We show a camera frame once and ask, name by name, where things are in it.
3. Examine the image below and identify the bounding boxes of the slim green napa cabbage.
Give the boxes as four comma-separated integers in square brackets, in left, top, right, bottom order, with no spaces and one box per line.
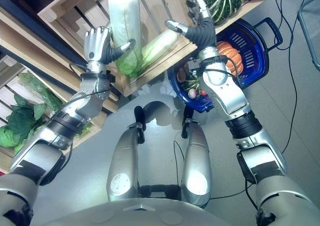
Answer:
[136,30,181,74]

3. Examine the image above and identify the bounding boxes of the brown mushroom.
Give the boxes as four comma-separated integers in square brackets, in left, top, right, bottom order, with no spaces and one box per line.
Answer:
[176,69,187,83]

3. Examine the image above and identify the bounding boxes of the grey metal chair frame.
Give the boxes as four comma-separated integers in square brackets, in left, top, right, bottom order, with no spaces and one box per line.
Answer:
[296,0,320,72]

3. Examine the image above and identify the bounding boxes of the wooden crate with greens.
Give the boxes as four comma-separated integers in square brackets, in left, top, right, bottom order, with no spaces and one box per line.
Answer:
[0,10,121,174]

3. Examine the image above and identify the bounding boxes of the light wooden crate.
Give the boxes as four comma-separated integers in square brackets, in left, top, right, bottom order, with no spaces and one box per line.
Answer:
[37,0,202,98]

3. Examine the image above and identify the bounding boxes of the large pale napa cabbage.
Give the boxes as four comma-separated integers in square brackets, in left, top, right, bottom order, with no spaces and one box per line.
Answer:
[107,0,143,78]

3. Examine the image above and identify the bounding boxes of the robot right five-finger hand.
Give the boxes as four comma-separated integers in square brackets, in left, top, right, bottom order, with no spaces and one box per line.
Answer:
[165,0,221,60]

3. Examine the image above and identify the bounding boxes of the round light green cabbage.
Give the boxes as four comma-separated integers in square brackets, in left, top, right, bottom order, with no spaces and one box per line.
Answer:
[0,126,29,148]

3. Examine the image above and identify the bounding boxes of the blue plastic shopping basket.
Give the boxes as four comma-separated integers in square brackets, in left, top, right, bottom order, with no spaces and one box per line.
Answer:
[166,17,284,113]

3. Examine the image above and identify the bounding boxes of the pale wrapped leafy greens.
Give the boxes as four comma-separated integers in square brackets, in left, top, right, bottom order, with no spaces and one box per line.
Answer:
[17,72,64,113]

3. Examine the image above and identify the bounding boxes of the green striped pumpkin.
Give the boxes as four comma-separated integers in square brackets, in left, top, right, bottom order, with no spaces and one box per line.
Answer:
[194,0,249,26]

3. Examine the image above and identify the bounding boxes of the robot silver torso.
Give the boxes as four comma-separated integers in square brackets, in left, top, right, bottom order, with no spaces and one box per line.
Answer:
[31,197,260,226]

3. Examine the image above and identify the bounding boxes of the thin black cable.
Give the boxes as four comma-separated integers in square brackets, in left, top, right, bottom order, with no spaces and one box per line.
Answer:
[173,138,259,210]

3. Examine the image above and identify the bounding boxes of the dark green leafy lettuce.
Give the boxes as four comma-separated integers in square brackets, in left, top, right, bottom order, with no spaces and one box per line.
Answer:
[6,94,48,136]

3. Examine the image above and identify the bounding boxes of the long black floor cable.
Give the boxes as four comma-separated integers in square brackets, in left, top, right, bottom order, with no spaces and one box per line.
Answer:
[272,0,320,154]

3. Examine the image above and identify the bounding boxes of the small striped green squash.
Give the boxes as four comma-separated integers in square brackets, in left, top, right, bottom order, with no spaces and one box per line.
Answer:
[184,75,201,90]

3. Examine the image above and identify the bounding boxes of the orange ribbed pumpkin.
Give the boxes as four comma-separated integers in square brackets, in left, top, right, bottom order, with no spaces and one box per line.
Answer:
[216,41,244,77]

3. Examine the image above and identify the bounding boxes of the robot silver leg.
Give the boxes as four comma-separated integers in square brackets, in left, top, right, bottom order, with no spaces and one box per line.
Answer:
[180,107,214,209]
[106,105,146,202]

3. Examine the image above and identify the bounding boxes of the robot left five-finger hand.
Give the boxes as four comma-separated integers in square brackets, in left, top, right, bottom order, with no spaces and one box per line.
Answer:
[83,26,137,73]

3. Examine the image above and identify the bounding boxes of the robot right silver leg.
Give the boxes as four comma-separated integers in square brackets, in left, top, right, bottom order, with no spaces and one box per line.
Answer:
[180,107,214,209]

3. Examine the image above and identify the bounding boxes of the dark shelf frame beam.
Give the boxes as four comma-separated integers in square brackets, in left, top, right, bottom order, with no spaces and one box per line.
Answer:
[0,0,89,70]

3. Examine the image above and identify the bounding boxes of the robot left silver leg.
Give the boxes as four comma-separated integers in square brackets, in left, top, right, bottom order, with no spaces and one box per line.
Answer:
[106,105,146,202]

